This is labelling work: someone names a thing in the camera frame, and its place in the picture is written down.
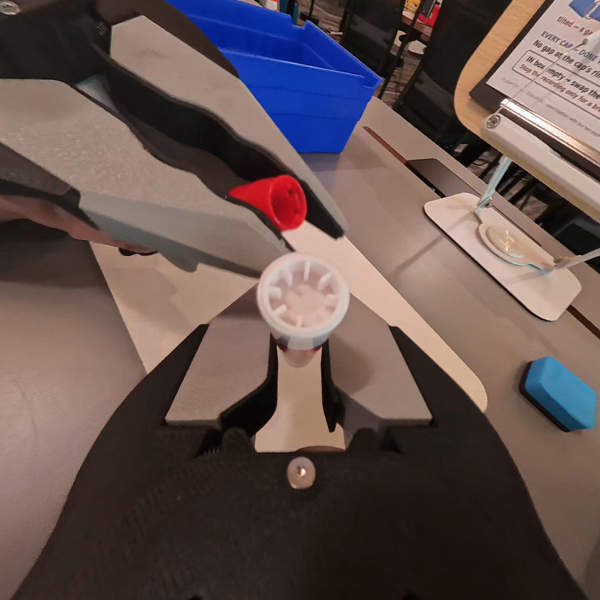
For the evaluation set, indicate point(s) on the wooden document stand board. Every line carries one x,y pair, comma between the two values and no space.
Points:
487,61

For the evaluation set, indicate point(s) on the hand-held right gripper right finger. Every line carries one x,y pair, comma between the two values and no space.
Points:
375,375

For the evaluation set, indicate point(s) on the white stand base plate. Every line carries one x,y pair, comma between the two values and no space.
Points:
468,225

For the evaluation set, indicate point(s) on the blue plastic bin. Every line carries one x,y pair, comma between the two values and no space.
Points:
304,93

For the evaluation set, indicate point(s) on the blue whiteboard eraser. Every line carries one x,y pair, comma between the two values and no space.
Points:
558,389

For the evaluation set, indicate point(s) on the person's left hand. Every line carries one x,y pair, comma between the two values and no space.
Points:
47,218

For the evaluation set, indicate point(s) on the white whiteboard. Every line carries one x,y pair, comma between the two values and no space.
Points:
154,309

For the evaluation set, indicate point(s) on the red marker cap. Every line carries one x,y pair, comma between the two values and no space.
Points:
281,201

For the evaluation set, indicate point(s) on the black office chair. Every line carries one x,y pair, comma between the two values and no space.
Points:
370,23
436,93

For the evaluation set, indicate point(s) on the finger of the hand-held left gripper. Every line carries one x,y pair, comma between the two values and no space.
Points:
117,178
225,103

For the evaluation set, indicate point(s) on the black clipboard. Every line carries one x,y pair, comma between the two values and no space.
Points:
479,91

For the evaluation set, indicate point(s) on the silver metal clip bar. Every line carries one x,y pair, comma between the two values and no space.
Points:
539,136

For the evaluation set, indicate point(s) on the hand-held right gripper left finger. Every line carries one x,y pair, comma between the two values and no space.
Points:
220,375

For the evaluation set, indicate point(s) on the printed instruction sheet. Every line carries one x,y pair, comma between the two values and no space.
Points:
553,56

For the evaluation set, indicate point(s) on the white whiteboard marker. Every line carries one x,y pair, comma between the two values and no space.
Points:
302,300

